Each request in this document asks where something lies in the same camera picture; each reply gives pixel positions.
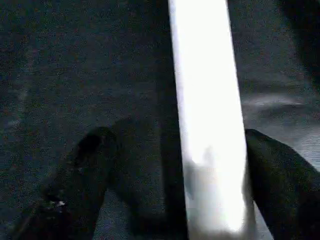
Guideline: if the black work mat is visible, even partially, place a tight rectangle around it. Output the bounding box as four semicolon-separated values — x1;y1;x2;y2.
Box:
0;0;320;240

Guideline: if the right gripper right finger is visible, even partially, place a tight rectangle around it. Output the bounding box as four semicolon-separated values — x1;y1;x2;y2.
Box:
244;128;320;240

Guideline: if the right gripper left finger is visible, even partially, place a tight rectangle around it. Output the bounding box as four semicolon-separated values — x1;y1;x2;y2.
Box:
10;127;120;240

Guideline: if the white plastic table leg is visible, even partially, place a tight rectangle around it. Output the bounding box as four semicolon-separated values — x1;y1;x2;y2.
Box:
167;0;257;240

